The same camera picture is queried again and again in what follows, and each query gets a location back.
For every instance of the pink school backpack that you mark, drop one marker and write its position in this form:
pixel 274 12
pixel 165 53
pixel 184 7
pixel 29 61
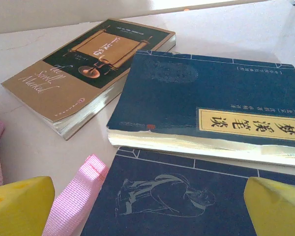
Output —
pixel 73 201

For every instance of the dark blue book round emblem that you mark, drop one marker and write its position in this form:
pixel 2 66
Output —
pixel 186 98

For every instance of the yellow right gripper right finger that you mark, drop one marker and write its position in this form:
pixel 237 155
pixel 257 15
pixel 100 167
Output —
pixel 277 211

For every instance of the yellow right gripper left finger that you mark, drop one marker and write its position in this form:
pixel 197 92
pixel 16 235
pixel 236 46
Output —
pixel 17 211

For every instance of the dark blue book figure drawing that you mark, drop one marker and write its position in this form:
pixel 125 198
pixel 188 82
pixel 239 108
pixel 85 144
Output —
pixel 162 201

